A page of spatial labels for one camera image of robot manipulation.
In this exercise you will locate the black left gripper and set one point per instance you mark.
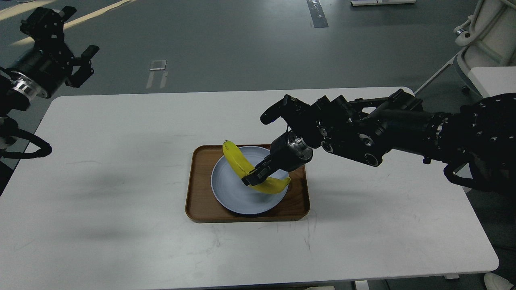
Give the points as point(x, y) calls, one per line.
point(49, 64)

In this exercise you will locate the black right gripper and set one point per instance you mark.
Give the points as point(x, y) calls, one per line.
point(288, 152)

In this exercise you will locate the yellow banana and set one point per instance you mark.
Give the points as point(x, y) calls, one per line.
point(242, 167)

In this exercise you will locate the light blue plate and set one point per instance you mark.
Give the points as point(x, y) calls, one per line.
point(234, 195)

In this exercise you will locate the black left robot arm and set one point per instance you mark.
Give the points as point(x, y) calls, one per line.
point(17, 143)

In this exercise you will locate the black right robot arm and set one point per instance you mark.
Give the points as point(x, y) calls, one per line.
point(477, 144)

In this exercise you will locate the white side table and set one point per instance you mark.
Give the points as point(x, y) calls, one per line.
point(492, 81)

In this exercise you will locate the white shoe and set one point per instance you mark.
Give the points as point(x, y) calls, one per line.
point(496, 282)

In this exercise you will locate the white machine base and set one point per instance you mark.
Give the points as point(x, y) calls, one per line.
point(487, 38)

